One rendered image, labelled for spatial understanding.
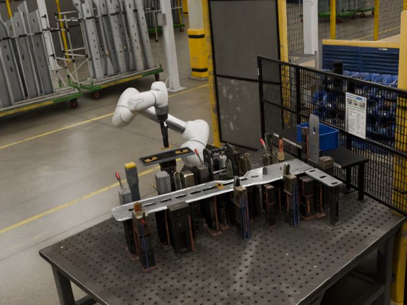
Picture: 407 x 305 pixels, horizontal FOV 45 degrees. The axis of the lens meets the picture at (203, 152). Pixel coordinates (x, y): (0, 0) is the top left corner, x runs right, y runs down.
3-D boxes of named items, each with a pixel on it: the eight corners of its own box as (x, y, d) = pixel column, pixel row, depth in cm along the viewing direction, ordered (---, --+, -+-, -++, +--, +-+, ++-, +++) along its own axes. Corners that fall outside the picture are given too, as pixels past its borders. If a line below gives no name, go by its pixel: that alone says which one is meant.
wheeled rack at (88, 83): (94, 100, 1002) (78, 11, 940) (68, 95, 1071) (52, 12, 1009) (165, 80, 1124) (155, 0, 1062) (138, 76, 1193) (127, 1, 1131)
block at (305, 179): (305, 221, 326) (304, 183, 316) (295, 215, 336) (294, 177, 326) (317, 217, 329) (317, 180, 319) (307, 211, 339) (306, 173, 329)
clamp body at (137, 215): (143, 275, 286) (134, 220, 273) (136, 262, 299) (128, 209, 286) (160, 269, 289) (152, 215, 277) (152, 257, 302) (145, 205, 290)
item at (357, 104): (366, 141, 330) (367, 96, 319) (344, 132, 350) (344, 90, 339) (368, 140, 331) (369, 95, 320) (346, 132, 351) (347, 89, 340)
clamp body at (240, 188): (241, 241, 310) (237, 192, 298) (232, 233, 321) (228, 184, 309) (254, 237, 313) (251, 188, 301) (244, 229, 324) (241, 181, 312)
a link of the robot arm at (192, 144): (188, 172, 390) (172, 158, 375) (194, 152, 398) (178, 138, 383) (205, 170, 380) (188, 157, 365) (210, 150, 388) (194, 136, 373)
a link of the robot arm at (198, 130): (200, 152, 396) (206, 129, 405) (209, 146, 382) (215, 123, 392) (112, 112, 372) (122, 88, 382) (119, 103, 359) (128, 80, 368)
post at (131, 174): (135, 228, 338) (126, 170, 323) (132, 224, 345) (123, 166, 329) (146, 226, 341) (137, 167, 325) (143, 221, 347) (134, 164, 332)
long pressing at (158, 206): (118, 224, 285) (118, 222, 285) (109, 209, 305) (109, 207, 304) (316, 169, 332) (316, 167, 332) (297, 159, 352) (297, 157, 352)
